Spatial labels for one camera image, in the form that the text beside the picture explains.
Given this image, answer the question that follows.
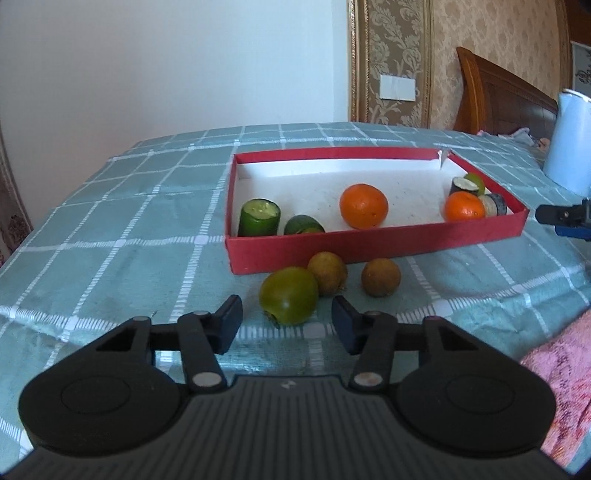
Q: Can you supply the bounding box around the orange mandarin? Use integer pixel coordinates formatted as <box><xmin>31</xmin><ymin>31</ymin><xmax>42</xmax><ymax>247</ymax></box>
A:
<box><xmin>443</xmin><ymin>191</ymin><xmax>486</xmax><ymax>222</ymax></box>
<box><xmin>339</xmin><ymin>183</ymin><xmax>389</xmax><ymax>230</ymax></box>

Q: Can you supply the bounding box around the white electric kettle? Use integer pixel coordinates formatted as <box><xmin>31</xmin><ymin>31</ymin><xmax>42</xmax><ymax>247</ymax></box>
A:
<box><xmin>543</xmin><ymin>89</ymin><xmax>591</xmax><ymax>197</ymax></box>

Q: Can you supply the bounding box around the small green lime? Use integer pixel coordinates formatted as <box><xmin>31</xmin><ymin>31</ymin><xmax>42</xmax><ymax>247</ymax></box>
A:
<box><xmin>464</xmin><ymin>173</ymin><xmax>486</xmax><ymax>196</ymax></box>

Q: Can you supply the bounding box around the pink towel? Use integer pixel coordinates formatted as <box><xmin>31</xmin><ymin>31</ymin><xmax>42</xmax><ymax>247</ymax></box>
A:
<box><xmin>521</xmin><ymin>312</ymin><xmax>590</xmax><ymax>467</ymax></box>

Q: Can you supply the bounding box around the brown small round fruit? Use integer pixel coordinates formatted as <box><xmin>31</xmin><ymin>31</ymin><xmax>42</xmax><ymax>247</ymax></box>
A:
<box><xmin>362</xmin><ymin>258</ymin><xmax>402</xmax><ymax>298</ymax></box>

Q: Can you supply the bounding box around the wooden headboard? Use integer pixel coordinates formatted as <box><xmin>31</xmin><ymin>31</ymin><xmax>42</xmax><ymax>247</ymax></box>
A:
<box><xmin>454</xmin><ymin>47</ymin><xmax>558</xmax><ymax>138</ymax></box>

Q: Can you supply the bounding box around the floral beige curtain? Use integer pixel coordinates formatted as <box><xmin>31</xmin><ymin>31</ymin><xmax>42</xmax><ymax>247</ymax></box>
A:
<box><xmin>0</xmin><ymin>135</ymin><xmax>32</xmax><ymax>265</ymax></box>

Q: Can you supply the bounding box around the teal checked bedsheet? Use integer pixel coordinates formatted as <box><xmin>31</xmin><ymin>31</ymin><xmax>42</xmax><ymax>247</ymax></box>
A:
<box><xmin>1</xmin><ymin>123</ymin><xmax>590</xmax><ymax>469</ymax></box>

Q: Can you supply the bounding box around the yellow-brown small fruit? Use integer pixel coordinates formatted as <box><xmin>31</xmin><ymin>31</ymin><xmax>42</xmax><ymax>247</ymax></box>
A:
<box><xmin>308</xmin><ymin>252</ymin><xmax>348</xmax><ymax>297</ymax></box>

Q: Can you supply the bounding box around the gold wall frame moulding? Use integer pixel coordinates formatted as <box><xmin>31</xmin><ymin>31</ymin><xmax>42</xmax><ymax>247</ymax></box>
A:
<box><xmin>346</xmin><ymin>0</ymin><xmax>434</xmax><ymax>128</ymax></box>

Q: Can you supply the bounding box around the green cucumber piece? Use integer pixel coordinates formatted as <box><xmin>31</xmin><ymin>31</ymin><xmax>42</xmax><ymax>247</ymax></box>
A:
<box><xmin>283</xmin><ymin>214</ymin><xmax>325</xmax><ymax>235</ymax></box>
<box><xmin>238</xmin><ymin>198</ymin><xmax>281</xmax><ymax>237</ymax></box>

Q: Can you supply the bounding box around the white wall switch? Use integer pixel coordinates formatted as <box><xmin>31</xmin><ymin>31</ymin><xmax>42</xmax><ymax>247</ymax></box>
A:
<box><xmin>379</xmin><ymin>74</ymin><xmax>416</xmax><ymax>102</ymax></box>

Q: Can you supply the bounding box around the green round fruit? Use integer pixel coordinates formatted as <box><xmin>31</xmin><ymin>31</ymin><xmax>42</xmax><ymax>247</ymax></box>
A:
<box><xmin>259</xmin><ymin>267</ymin><xmax>320</xmax><ymax>328</ymax></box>

